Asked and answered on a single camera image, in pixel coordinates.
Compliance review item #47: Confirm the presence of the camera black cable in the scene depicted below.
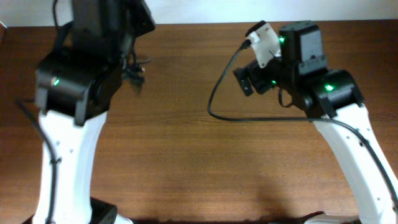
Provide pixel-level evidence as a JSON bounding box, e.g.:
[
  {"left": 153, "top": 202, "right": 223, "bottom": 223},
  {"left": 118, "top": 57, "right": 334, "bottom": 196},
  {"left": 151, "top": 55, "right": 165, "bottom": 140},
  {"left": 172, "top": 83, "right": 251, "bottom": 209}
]
[
  {"left": 206, "top": 39, "right": 398, "bottom": 212},
  {"left": 15, "top": 99, "right": 63, "bottom": 224}
]

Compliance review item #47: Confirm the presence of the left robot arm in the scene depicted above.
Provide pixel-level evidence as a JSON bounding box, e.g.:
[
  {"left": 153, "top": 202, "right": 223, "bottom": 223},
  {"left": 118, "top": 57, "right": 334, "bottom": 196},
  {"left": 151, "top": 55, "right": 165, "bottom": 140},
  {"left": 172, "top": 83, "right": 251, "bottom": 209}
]
[{"left": 16, "top": 0, "right": 155, "bottom": 224}]

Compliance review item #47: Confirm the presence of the right camera black cable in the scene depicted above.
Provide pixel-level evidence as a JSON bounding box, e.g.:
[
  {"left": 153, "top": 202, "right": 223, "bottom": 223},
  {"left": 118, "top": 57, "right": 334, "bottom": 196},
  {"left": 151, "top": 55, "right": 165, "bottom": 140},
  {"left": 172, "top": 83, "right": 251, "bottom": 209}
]
[{"left": 206, "top": 39, "right": 398, "bottom": 212}]

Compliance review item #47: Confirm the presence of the left camera black cable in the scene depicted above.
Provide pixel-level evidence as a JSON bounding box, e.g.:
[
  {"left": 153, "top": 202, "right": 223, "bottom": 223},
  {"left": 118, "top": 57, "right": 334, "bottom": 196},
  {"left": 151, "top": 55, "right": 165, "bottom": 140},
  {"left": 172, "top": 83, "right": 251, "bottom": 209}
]
[{"left": 15, "top": 99, "right": 63, "bottom": 224}]

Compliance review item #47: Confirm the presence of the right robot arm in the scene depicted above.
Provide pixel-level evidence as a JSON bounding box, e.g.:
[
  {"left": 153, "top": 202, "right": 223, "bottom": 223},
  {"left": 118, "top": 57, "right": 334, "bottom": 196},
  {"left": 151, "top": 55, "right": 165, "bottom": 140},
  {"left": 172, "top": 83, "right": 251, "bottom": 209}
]
[{"left": 234, "top": 21, "right": 397, "bottom": 223}]

